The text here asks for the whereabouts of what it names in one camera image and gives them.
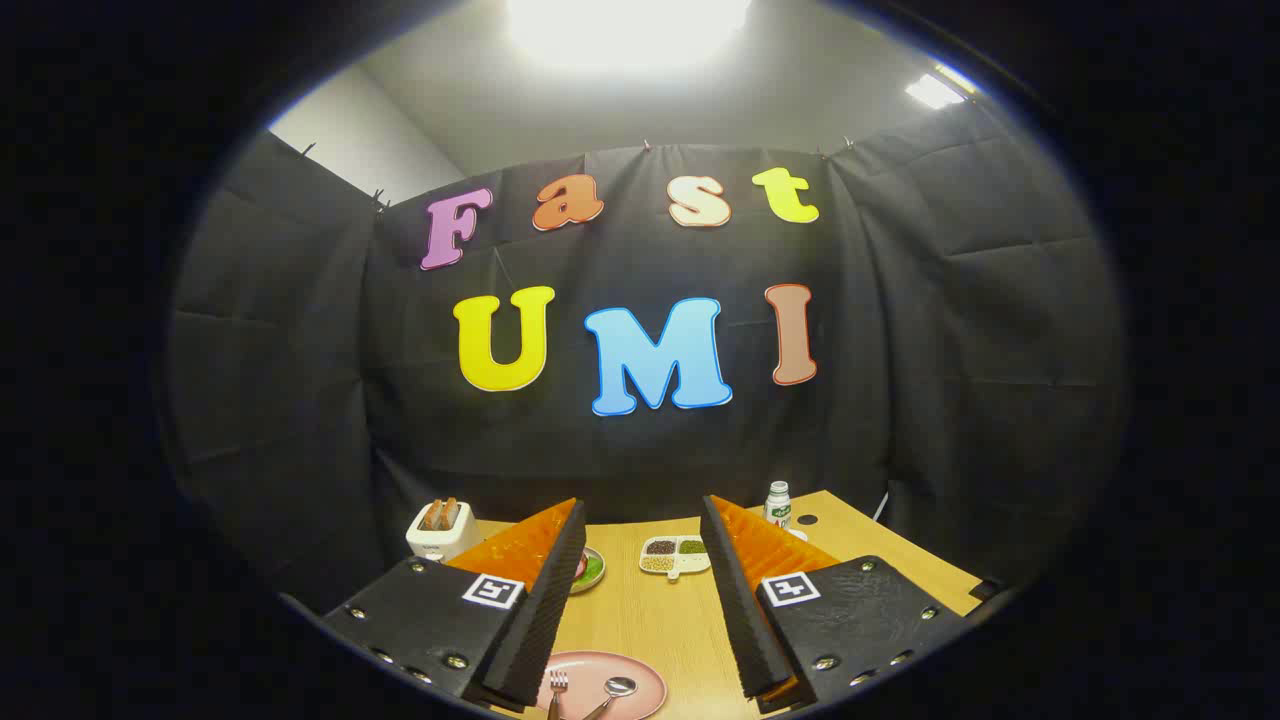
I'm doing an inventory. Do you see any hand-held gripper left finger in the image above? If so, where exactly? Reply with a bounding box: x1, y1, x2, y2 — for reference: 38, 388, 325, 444
322, 497, 589, 713

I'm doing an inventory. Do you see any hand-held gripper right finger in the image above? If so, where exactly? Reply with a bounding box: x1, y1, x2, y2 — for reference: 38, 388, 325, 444
698, 493, 969, 713

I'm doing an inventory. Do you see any wooden handle metal spoon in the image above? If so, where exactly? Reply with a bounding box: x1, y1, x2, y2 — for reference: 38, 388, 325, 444
582, 676, 638, 720

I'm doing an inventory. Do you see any white divided bean dish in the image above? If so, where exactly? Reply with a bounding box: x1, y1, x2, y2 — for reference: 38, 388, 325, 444
639, 535, 713, 582

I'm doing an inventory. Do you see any pink round plate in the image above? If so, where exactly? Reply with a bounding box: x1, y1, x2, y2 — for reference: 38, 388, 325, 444
535, 650, 668, 720

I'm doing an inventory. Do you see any white toaster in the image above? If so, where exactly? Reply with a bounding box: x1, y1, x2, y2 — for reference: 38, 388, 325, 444
405, 500, 481, 563

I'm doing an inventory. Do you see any small ceiling light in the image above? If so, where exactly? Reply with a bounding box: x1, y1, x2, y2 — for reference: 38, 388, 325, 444
905, 65, 976, 111

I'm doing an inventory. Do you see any large ceiling light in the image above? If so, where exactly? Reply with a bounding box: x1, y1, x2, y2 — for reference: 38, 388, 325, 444
505, 0, 753, 71

